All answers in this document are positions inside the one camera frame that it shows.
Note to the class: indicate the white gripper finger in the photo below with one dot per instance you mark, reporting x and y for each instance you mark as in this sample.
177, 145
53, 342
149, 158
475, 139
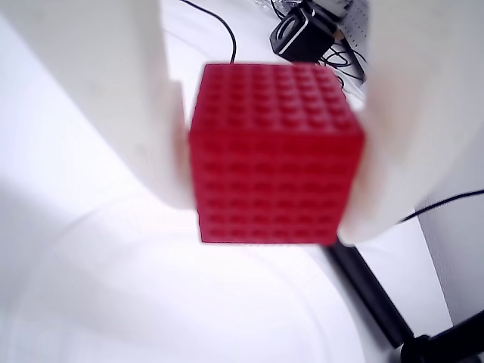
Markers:
94, 75
423, 113

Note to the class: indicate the red studded block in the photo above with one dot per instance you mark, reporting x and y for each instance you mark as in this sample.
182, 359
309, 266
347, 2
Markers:
276, 159

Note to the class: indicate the white bin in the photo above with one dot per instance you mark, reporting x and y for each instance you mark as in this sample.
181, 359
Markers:
287, 302

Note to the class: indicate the black cube speaker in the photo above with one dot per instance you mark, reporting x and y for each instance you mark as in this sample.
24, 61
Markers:
302, 34

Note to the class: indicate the black clamp base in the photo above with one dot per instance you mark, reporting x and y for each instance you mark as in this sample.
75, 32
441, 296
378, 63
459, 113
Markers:
442, 348

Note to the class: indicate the black metal stand bar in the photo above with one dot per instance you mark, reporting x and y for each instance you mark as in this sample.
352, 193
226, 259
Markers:
368, 291

